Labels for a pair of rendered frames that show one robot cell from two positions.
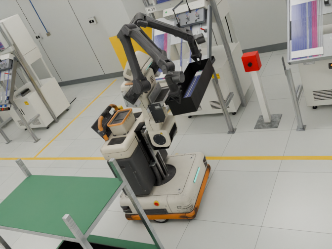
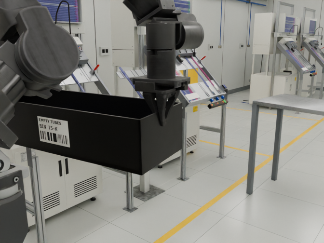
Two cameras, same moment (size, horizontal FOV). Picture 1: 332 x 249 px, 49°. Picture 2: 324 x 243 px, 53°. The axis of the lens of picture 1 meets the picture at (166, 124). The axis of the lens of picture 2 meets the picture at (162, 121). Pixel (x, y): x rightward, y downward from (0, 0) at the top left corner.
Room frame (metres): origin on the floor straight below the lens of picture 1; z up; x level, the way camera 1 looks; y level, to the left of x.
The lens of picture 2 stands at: (2.10, 0.52, 1.27)
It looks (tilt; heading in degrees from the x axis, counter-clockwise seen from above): 14 degrees down; 270
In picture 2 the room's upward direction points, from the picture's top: straight up
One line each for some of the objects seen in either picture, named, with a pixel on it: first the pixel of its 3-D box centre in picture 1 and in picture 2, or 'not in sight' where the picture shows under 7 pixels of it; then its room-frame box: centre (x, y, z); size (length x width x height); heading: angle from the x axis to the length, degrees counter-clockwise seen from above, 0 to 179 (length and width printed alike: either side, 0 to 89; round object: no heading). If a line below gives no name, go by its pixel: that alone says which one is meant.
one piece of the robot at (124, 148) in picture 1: (138, 148); not in sight; (2.69, 0.30, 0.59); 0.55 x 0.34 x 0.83; 150
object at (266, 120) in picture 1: (259, 89); not in sight; (3.14, -0.98, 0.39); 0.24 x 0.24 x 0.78; 52
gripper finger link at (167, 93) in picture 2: (178, 96); (157, 102); (2.11, -0.14, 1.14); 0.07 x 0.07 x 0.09; 60
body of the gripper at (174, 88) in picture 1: (173, 87); (161, 68); (2.11, -0.14, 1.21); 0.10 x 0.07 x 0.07; 150
